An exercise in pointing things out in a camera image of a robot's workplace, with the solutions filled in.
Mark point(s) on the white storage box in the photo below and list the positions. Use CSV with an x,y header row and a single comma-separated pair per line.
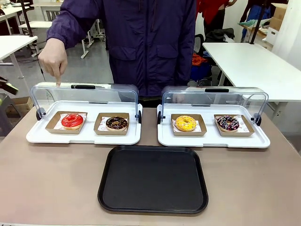
x,y
272,34

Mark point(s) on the black clamp pole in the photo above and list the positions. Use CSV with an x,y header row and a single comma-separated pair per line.
x,y
27,16
255,23

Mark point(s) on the person's purple jacket torso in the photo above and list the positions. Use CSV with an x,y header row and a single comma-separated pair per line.
x,y
150,47

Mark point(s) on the dark donut with white drizzle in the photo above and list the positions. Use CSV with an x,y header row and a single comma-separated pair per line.
x,y
222,126

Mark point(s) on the cardboard box on shelf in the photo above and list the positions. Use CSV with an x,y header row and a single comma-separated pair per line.
x,y
278,16

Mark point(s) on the person's right purple sleeve arm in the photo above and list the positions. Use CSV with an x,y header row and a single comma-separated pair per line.
x,y
63,23

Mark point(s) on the blue bag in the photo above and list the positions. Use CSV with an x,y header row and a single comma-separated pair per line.
x,y
200,71

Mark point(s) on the white desk with leg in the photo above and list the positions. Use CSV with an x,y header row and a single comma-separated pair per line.
x,y
14,44

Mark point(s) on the person's right hand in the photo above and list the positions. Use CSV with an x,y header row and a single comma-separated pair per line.
x,y
53,58

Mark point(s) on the chocolate donut with sprinkles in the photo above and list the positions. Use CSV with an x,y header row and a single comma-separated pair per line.
x,y
110,124

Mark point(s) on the red glazed donut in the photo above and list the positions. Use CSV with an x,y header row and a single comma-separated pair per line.
x,y
68,123

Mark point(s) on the cardboard box on floor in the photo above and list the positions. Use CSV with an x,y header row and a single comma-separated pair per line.
x,y
22,104

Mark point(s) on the orange cloth bundle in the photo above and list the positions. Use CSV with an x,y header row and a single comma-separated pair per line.
x,y
198,58

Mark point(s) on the large white table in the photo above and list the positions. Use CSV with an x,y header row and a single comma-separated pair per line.
x,y
254,68

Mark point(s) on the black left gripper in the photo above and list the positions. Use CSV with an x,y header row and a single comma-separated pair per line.
x,y
2,80

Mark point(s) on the white display case base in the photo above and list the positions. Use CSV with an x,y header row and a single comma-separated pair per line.
x,y
211,142
89,139

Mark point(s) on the person in red clothing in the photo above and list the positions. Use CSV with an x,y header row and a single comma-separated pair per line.
x,y
212,11

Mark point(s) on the brown paper food tray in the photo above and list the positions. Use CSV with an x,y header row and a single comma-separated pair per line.
x,y
100,131
202,131
53,124
247,131

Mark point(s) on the white background desk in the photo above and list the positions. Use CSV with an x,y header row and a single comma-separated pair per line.
x,y
40,23

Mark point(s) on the clear hinged display lid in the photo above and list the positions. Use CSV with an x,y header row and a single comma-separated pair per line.
x,y
98,96
211,99

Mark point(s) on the yellow glazed donut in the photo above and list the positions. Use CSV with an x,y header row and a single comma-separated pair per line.
x,y
179,124

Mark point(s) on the black rectangular serving tray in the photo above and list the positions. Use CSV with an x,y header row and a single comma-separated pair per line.
x,y
152,179

